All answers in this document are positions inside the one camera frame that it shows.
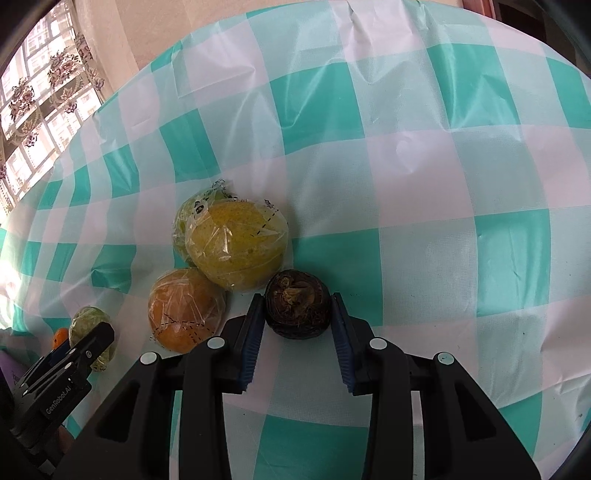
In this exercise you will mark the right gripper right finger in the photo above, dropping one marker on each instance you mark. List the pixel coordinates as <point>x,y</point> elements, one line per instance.
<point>465,435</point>

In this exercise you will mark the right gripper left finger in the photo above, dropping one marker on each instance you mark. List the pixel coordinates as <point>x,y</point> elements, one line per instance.
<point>128,437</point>

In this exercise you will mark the small orange tangerine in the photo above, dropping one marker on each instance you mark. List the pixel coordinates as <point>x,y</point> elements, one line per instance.
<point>60,337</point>

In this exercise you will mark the orange fruit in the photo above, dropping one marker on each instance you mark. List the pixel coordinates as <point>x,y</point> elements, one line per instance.
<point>185,309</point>

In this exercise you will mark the dark brown round fruit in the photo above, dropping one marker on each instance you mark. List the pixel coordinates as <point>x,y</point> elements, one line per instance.
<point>298,305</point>

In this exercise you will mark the yellow-green pear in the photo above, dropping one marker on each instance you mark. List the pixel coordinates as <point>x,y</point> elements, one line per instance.
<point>238,244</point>

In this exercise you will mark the purple cardboard box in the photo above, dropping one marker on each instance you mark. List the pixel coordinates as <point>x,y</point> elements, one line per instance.
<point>14,365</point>

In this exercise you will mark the teal white checkered tablecloth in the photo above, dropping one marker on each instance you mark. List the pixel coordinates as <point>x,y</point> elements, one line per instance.
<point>433,166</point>

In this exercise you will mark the floral lace curtain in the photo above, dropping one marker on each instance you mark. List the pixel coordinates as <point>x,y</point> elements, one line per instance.
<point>50,86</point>

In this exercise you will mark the red wooden door frame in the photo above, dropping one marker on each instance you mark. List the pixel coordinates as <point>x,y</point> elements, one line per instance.
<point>482,7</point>

